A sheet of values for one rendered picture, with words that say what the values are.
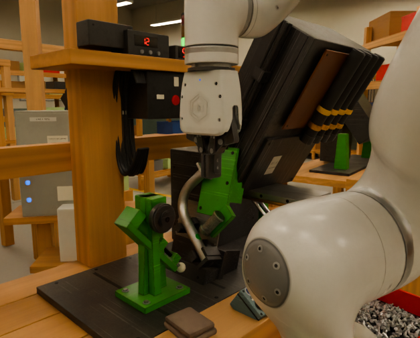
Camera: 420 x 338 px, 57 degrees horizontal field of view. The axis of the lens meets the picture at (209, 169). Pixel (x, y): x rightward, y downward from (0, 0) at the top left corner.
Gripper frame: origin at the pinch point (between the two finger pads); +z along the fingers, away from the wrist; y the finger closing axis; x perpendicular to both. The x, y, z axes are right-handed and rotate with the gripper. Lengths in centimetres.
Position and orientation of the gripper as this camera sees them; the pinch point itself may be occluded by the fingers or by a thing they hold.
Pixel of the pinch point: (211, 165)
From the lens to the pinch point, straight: 64.0
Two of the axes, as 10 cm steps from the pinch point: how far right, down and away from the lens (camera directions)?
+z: 0.0, 9.9, 1.7
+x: 6.9, -1.2, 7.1
